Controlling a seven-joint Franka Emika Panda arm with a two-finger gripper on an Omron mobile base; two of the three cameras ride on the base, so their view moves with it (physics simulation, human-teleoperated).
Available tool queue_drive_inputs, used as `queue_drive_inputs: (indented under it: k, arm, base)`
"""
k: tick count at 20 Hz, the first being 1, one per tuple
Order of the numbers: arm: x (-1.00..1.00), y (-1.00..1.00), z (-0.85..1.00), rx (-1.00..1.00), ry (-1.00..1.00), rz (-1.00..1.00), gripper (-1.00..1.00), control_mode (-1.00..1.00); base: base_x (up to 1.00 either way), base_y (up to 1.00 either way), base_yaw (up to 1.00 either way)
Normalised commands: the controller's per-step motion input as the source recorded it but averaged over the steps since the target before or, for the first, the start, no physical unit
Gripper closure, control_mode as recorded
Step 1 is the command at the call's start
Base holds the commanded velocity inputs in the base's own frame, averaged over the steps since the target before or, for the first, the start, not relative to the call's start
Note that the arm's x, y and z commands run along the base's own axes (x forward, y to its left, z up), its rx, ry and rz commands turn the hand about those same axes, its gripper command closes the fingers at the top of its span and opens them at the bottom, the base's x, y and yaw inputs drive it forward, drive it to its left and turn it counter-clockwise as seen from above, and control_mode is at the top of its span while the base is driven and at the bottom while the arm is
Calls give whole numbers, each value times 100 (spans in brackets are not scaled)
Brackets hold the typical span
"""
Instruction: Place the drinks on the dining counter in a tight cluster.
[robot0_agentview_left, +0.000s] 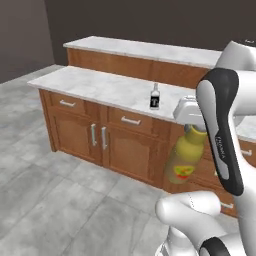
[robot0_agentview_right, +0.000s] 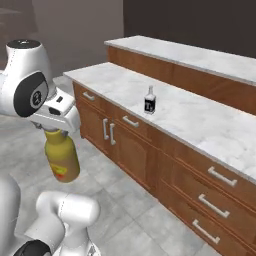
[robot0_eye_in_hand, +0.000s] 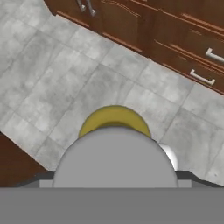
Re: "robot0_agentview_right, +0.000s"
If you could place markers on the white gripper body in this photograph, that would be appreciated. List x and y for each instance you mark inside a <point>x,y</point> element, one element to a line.
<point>58,122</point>

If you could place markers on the long wooden drawer front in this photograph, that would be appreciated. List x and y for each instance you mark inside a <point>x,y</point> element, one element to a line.
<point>186,230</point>
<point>186,166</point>
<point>180,196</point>

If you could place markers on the wooden raised counter panel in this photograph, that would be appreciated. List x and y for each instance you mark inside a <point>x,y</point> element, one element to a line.
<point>186,75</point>

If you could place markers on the wide wooden drawer front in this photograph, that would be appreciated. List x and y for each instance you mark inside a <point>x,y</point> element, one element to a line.
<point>146,131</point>

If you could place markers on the small wooden drawer front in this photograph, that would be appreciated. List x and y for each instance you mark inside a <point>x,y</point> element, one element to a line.
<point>96,101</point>

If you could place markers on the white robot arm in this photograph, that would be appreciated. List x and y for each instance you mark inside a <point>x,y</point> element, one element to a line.
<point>23,73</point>

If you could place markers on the yellow bottle with red label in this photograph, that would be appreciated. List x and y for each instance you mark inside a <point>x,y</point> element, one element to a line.
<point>62,156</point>

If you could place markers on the wooden cupboard door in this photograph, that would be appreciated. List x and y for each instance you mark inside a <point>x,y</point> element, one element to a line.
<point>133,156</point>
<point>90,125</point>

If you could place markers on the black bottle with white label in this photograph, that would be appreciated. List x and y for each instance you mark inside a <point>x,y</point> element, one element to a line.
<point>150,104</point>

